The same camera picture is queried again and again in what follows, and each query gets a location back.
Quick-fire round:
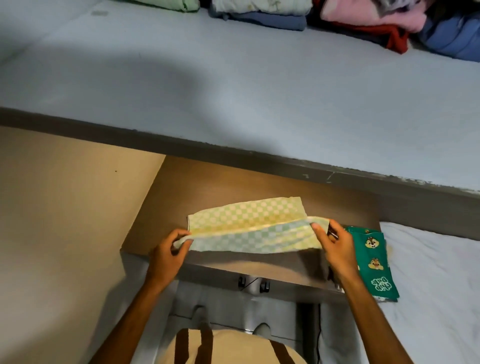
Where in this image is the person's left hand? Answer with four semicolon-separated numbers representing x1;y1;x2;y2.
145;229;194;292

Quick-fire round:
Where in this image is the dark grey cloth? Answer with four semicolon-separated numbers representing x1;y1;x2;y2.
375;0;480;24

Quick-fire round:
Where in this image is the person's left foot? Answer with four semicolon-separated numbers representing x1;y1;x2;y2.
190;305;211;331

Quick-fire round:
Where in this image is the cream folded cloth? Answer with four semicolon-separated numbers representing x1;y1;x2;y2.
210;0;313;16

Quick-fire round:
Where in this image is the blue folded cloth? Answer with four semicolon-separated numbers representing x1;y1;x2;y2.
208;7;308;31

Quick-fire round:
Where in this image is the green yellow checked cloth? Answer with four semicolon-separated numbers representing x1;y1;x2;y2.
173;196;331;255

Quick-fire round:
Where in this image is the light green folded cloth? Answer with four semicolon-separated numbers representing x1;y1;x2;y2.
127;0;200;13

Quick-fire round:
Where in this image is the metal drawer handle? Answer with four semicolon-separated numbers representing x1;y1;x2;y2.
237;275;271;294

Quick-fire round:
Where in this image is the brown wooden bedside table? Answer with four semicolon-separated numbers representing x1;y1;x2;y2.
121;155;383;304

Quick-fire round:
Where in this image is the person's right forearm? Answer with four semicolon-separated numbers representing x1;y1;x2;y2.
339;275;415;364

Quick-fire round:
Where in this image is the person's left forearm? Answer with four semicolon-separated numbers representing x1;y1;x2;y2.
89;277;177;364

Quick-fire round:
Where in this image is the blue bundled cloth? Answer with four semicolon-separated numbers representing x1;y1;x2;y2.
416;11;480;63

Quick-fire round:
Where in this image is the red cloth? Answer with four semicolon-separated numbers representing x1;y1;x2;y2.
311;0;410;54

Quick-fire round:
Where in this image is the beige shirt with brown stripes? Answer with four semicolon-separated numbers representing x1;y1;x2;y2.
157;328;308;364

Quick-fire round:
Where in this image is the green cartoon print cloth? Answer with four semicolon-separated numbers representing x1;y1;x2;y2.
328;226;400;303

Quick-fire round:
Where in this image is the pink folded cloth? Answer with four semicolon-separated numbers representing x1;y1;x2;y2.
320;0;428;34

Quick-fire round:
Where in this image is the white bed sheet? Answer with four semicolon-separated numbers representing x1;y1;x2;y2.
319;221;480;364

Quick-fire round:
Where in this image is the person's right hand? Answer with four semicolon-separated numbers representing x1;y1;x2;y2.
311;219;363;288

